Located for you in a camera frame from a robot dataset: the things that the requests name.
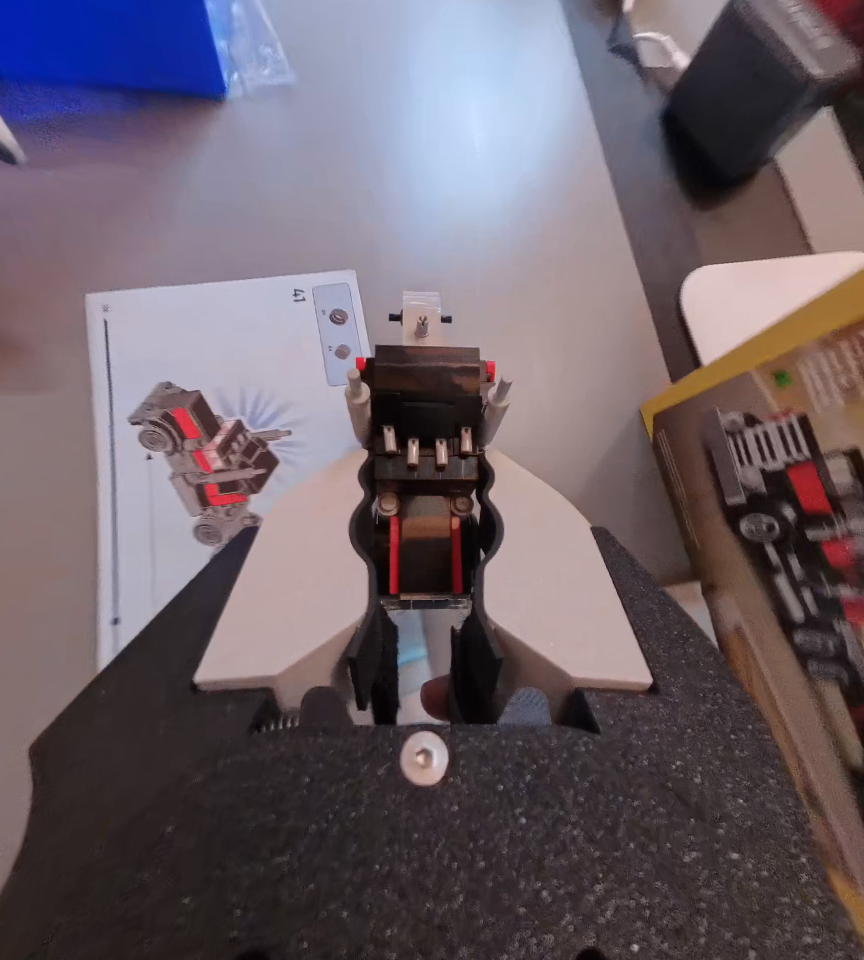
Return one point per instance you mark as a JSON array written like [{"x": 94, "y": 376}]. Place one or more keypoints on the small clear plastic bag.
[{"x": 252, "y": 45}]

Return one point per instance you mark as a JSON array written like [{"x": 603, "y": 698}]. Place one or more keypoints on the person's right hand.
[{"x": 436, "y": 697}]

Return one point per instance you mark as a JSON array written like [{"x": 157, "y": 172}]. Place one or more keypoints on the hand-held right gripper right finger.
[{"x": 559, "y": 592}]

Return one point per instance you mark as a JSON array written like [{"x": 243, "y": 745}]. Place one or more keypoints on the large lego set box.
[{"x": 777, "y": 600}]

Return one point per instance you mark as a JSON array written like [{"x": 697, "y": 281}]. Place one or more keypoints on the white round pad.
[{"x": 762, "y": 300}]

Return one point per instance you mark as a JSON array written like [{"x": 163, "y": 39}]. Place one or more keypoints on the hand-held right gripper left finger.
[{"x": 289, "y": 592}]

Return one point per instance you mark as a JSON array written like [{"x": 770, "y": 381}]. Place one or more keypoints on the black cube device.
[{"x": 747, "y": 97}]

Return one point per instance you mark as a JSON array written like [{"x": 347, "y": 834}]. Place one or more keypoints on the open instruction booklet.
[{"x": 177, "y": 352}]

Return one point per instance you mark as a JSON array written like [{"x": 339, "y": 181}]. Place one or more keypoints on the black red lego truck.
[{"x": 428, "y": 397}]

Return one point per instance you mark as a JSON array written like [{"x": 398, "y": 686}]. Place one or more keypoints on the blue plastic bin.
[{"x": 87, "y": 37}]

